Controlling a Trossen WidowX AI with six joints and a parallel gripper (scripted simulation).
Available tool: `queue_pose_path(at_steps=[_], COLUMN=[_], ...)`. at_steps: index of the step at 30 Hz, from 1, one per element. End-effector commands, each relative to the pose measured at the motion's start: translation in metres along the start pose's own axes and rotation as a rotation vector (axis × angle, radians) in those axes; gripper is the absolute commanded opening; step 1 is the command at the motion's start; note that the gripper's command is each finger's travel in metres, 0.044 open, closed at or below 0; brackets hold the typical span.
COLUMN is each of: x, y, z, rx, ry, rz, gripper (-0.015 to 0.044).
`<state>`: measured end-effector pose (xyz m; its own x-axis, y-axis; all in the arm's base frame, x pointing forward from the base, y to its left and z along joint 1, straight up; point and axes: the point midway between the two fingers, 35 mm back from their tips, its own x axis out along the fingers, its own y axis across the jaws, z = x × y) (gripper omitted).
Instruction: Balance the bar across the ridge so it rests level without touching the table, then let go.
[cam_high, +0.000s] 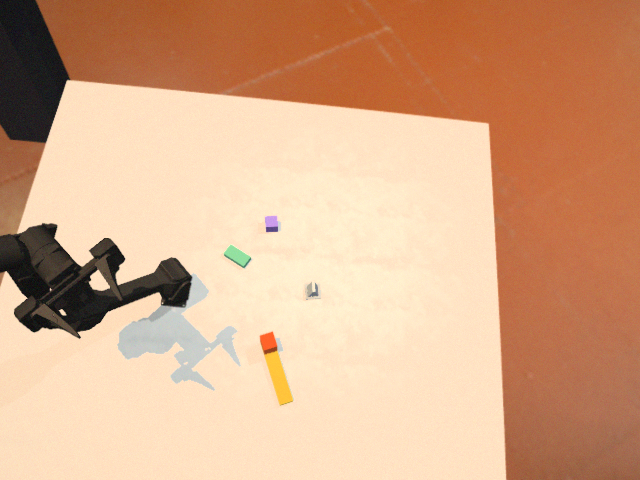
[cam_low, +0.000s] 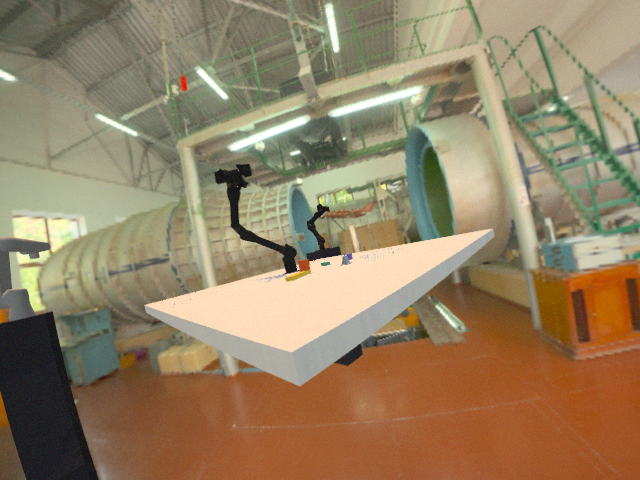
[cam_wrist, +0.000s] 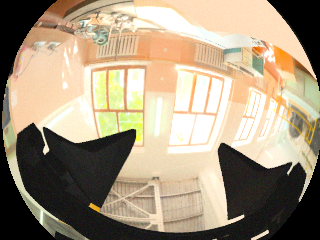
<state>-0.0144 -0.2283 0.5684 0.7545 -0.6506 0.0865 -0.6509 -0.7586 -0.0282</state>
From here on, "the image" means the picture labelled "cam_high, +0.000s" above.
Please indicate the light green flat bar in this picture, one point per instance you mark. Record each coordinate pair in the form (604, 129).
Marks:
(237, 256)

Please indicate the small purple block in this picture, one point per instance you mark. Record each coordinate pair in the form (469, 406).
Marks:
(271, 224)

